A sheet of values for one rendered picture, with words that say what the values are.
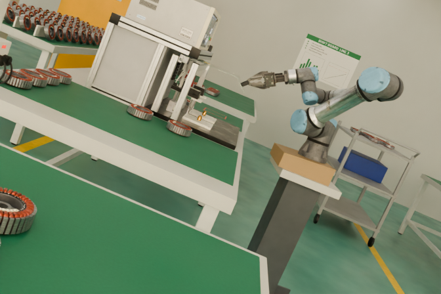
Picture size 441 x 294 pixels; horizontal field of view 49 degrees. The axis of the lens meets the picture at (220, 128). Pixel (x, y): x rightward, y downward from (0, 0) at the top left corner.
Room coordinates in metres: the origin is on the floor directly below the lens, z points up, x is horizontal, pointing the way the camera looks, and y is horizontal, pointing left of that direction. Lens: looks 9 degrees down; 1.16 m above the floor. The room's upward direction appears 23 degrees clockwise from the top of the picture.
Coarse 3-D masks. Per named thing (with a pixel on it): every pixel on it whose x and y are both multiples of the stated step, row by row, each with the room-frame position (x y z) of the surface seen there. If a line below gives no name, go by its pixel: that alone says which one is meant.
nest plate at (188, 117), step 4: (184, 116) 2.37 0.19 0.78; (188, 116) 2.42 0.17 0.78; (192, 116) 2.48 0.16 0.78; (188, 120) 2.36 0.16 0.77; (192, 120) 2.36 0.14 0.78; (196, 120) 2.41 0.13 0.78; (196, 124) 2.36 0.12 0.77; (200, 124) 2.36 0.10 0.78; (204, 124) 2.39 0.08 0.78; (208, 124) 2.44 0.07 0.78; (212, 124) 2.49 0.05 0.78; (208, 128) 2.36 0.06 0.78
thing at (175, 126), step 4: (172, 120) 2.10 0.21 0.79; (168, 124) 2.06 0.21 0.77; (172, 124) 2.04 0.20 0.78; (176, 124) 2.05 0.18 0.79; (180, 124) 2.12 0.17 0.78; (184, 124) 2.13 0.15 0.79; (168, 128) 2.05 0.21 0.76; (172, 128) 2.04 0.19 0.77; (176, 128) 2.03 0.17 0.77; (180, 128) 2.03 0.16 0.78; (184, 128) 2.05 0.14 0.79; (188, 128) 2.08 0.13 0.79; (176, 132) 2.04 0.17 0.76; (180, 132) 2.04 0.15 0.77; (184, 132) 2.04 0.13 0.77; (188, 132) 2.06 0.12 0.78
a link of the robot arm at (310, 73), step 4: (300, 68) 2.47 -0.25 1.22; (304, 68) 2.47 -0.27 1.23; (308, 68) 2.46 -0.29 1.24; (312, 68) 2.46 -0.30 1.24; (316, 68) 2.46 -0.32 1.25; (296, 72) 2.45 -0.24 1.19; (300, 72) 2.45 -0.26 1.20; (304, 72) 2.45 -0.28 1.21; (308, 72) 2.45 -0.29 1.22; (312, 72) 2.44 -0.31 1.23; (316, 72) 2.45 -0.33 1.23; (300, 76) 2.45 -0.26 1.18; (304, 76) 2.44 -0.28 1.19; (308, 76) 2.44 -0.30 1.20; (312, 76) 2.44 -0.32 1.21; (316, 76) 2.45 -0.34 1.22; (300, 80) 2.45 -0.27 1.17; (304, 80) 2.43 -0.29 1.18; (316, 80) 2.46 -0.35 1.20
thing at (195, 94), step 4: (172, 88) 2.40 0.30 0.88; (176, 88) 2.40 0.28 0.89; (180, 88) 2.41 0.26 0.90; (192, 88) 2.43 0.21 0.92; (180, 92) 2.40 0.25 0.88; (188, 92) 2.40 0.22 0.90; (192, 92) 2.40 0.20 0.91; (196, 92) 2.40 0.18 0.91; (200, 92) 2.42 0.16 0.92; (176, 96) 2.41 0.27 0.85; (192, 96) 2.40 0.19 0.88; (196, 96) 2.40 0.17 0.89; (176, 100) 2.41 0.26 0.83; (196, 100) 2.41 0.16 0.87; (200, 100) 2.41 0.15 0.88
